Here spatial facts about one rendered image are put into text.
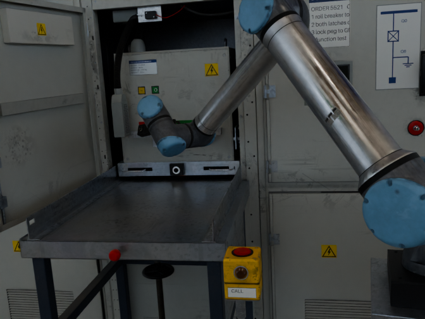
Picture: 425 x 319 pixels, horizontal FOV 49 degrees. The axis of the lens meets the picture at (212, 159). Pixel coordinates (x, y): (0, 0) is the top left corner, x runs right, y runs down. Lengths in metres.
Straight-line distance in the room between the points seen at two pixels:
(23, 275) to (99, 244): 1.06
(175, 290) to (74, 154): 0.75
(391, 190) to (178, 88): 1.17
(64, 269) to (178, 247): 1.06
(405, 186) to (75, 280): 1.66
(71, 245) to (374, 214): 0.85
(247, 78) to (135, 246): 0.61
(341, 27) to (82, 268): 1.51
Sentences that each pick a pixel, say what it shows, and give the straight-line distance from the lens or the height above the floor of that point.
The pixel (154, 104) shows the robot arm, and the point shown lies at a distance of 1.60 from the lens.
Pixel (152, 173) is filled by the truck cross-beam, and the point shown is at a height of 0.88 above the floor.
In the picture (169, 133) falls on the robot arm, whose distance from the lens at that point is 1.56.
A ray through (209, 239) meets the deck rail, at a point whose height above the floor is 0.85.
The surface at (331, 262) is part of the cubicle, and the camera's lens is 2.02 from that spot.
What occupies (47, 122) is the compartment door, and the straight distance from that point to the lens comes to 1.83.
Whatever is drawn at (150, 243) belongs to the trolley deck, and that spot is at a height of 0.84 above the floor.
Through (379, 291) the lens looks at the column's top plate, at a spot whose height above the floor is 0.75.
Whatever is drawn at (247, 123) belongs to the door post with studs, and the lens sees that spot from 1.88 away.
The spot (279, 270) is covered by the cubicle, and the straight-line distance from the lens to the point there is 2.03.
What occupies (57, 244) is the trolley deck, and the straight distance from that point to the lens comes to 1.45.
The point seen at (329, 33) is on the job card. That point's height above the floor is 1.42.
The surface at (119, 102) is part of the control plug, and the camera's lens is 1.92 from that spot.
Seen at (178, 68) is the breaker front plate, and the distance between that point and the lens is 1.96.
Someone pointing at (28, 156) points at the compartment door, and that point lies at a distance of 1.75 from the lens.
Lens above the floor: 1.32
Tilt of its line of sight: 11 degrees down
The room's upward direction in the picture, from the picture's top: 3 degrees counter-clockwise
